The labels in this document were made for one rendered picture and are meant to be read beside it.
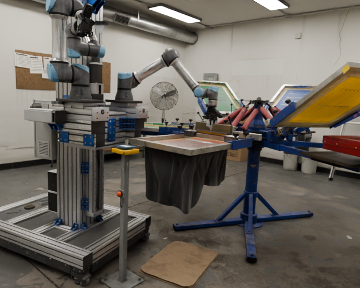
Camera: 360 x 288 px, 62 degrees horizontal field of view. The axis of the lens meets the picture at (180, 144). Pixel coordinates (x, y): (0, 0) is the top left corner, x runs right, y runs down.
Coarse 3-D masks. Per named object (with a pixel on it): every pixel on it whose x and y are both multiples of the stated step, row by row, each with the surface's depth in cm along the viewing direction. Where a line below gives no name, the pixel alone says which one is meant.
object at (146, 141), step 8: (152, 136) 238; (160, 136) 241; (168, 136) 248; (176, 136) 256; (184, 136) 264; (200, 136) 273; (208, 136) 267; (216, 136) 261; (136, 144) 217; (144, 144) 212; (152, 144) 206; (160, 144) 201; (224, 144) 215; (176, 152) 193; (184, 152) 188; (192, 152) 186; (200, 152) 193; (208, 152) 199
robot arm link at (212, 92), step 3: (210, 87) 246; (213, 87) 244; (216, 87) 245; (207, 90) 246; (210, 90) 246; (213, 90) 244; (216, 90) 245; (207, 93) 246; (210, 93) 245; (213, 93) 245; (216, 93) 245; (207, 96) 247; (210, 96) 246; (213, 96) 245; (216, 96) 246; (210, 99) 246; (213, 99) 246; (216, 99) 247
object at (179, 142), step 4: (176, 140) 248; (180, 140) 249; (184, 140) 250; (200, 140) 255; (204, 140) 256; (208, 140) 258; (168, 144) 225; (172, 144) 226; (176, 144) 226; (180, 144) 227; (184, 144) 228; (188, 144) 229
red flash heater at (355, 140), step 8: (328, 136) 195; (336, 136) 197; (344, 136) 199; (352, 136) 202; (328, 144) 195; (336, 144) 189; (344, 144) 183; (352, 144) 178; (344, 152) 184; (352, 152) 179
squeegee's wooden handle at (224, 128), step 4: (196, 124) 261; (200, 124) 258; (204, 124) 255; (216, 124) 248; (220, 124) 246; (196, 128) 261; (200, 128) 258; (204, 128) 256; (208, 128) 253; (212, 128) 250; (216, 128) 248; (220, 128) 245; (224, 128) 243; (228, 128) 240; (232, 128) 241; (220, 132) 245; (224, 132) 243; (228, 132) 240
